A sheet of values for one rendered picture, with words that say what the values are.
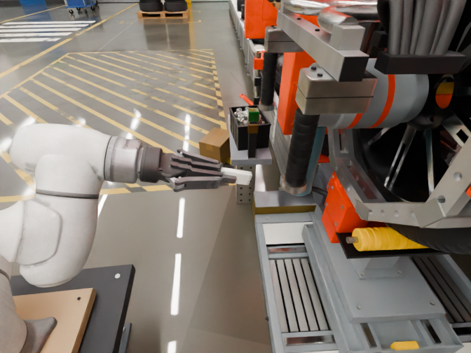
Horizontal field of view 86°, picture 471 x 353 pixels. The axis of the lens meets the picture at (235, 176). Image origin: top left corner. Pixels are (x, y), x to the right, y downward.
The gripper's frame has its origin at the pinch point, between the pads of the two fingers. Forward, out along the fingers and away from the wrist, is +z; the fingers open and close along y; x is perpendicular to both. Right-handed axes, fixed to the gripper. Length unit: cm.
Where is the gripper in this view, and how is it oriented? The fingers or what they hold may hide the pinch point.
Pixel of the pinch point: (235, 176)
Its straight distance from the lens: 57.5
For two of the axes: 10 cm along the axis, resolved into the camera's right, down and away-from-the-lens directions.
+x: -2.8, 7.7, 5.8
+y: -1.3, -6.2, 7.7
